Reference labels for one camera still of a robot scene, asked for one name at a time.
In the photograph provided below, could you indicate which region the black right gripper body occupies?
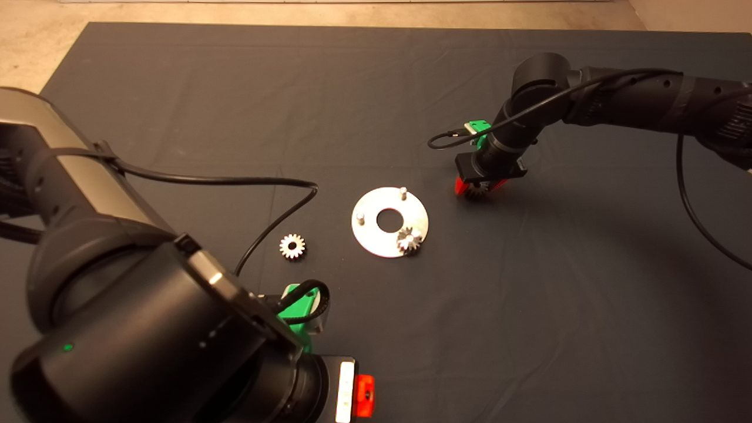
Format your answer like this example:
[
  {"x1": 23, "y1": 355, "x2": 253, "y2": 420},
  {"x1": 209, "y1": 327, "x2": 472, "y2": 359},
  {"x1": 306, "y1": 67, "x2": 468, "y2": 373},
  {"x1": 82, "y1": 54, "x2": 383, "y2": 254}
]
[{"x1": 456, "y1": 152, "x2": 528, "y2": 184}]

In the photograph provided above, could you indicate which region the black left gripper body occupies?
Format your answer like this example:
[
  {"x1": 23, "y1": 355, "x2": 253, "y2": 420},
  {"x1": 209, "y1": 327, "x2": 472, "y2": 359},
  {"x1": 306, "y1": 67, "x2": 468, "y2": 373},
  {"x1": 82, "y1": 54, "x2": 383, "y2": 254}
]
[{"x1": 319, "y1": 355, "x2": 358, "y2": 423}]

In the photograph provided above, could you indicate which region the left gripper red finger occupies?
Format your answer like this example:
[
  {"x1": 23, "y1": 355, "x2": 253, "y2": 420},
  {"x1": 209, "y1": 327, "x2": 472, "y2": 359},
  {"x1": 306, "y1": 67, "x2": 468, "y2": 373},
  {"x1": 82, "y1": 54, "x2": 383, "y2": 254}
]
[{"x1": 354, "y1": 374, "x2": 376, "y2": 418}]

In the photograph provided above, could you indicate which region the round metal carrier plate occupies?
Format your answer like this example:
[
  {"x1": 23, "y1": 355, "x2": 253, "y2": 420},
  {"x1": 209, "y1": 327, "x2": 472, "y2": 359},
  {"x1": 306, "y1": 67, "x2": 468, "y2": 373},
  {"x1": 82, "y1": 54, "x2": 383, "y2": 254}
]
[{"x1": 351, "y1": 186, "x2": 429, "y2": 259}]

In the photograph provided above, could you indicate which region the dark grey table cloth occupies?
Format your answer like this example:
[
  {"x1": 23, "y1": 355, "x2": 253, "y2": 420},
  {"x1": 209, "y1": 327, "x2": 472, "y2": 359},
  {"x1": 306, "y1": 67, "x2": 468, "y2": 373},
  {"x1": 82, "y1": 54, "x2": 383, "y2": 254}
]
[{"x1": 0, "y1": 22, "x2": 752, "y2": 423}]

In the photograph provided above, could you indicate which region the green right camera mount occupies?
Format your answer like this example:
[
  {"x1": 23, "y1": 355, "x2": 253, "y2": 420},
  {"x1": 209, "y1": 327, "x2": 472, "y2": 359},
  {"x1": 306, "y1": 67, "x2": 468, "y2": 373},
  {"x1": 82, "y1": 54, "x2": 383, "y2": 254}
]
[{"x1": 464, "y1": 119, "x2": 493, "y2": 147}]

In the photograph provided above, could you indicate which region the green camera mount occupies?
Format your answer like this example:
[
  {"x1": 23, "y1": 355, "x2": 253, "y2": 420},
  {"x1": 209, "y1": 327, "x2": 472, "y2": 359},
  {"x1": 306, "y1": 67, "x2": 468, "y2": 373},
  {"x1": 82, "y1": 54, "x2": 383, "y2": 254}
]
[
  {"x1": 279, "y1": 283, "x2": 323, "y2": 352},
  {"x1": 464, "y1": 119, "x2": 493, "y2": 147}
]

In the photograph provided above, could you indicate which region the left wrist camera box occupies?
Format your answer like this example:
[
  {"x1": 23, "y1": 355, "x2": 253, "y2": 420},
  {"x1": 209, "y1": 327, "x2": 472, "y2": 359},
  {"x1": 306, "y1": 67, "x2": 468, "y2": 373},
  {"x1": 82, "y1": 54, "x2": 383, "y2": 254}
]
[{"x1": 309, "y1": 290, "x2": 333, "y2": 335}]

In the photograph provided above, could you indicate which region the green left camera mount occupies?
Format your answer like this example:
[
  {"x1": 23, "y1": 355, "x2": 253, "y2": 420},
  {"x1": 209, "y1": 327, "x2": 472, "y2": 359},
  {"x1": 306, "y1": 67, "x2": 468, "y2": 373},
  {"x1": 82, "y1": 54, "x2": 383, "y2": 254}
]
[{"x1": 279, "y1": 283, "x2": 323, "y2": 352}]

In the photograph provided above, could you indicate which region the black right camera cable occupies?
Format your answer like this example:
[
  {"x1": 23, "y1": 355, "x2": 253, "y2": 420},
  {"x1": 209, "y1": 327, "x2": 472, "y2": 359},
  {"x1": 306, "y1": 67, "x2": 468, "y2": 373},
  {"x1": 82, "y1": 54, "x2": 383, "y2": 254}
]
[{"x1": 427, "y1": 69, "x2": 752, "y2": 272}]

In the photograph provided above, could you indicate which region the black camera cable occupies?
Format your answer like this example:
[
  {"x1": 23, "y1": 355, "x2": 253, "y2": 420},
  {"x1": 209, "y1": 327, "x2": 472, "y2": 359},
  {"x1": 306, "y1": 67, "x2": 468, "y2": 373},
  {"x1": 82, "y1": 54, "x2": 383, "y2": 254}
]
[
  {"x1": 41, "y1": 141, "x2": 333, "y2": 325},
  {"x1": 427, "y1": 69, "x2": 752, "y2": 272}
]

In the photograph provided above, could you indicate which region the black left camera cable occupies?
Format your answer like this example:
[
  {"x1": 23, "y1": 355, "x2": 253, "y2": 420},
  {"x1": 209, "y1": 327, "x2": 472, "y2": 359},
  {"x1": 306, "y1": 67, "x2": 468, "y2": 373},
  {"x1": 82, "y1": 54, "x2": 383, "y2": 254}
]
[{"x1": 41, "y1": 141, "x2": 333, "y2": 325}]

